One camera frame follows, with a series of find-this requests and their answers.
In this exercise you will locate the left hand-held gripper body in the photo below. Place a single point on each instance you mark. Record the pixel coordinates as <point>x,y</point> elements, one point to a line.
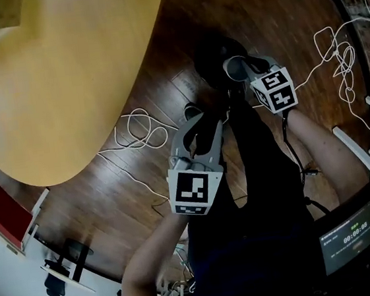
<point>189,190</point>

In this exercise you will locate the white round side table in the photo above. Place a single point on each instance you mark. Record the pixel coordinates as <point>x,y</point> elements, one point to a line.
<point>74,253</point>

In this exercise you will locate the person's right forearm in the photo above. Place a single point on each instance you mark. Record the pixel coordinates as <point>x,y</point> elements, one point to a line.
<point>324,151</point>

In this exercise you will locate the black round bin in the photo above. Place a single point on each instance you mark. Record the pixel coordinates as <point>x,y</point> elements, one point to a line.
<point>211,54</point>

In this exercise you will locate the person's left forearm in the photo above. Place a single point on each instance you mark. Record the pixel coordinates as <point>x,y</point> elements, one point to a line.
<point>150,254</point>

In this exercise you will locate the person's dark shoe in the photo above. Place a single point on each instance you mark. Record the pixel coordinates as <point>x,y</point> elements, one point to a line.
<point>192,111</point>

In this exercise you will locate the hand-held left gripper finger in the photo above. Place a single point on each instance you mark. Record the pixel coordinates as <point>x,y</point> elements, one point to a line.
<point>217,143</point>
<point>180,138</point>

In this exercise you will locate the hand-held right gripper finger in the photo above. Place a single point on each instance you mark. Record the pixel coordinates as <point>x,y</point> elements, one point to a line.
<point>263,61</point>
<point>250,73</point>

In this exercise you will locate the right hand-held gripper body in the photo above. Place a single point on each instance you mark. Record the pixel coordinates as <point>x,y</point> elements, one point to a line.
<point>276,90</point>

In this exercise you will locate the round wooden table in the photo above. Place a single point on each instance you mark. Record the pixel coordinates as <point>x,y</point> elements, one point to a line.
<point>65,91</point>

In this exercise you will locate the black tablet with screen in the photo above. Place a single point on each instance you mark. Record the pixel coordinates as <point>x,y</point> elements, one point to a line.
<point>351,241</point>

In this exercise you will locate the person's dark shirt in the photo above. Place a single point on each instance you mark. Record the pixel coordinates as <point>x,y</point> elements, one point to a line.
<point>244,203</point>

